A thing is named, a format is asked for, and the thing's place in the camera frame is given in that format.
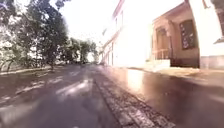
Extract dark asphalt pavement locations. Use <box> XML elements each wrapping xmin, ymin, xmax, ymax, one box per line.
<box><xmin>98</xmin><ymin>65</ymin><xmax>224</xmax><ymax>128</ymax></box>

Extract cobblestone strip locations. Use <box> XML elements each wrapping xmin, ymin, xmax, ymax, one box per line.
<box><xmin>90</xmin><ymin>65</ymin><xmax>178</xmax><ymax>128</ymax></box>

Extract tan building with porch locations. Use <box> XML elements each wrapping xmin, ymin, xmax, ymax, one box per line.
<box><xmin>146</xmin><ymin>0</ymin><xmax>224</xmax><ymax>71</ymax></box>

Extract long pale building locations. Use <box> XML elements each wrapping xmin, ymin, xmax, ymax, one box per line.
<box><xmin>98</xmin><ymin>0</ymin><xmax>155</xmax><ymax>68</ymax></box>

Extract grey asphalt road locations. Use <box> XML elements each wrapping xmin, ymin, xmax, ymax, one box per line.
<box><xmin>0</xmin><ymin>64</ymin><xmax>122</xmax><ymax>128</ymax></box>

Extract row of trees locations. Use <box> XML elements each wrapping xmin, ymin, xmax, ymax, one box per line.
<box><xmin>0</xmin><ymin>0</ymin><xmax>100</xmax><ymax>71</ymax></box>

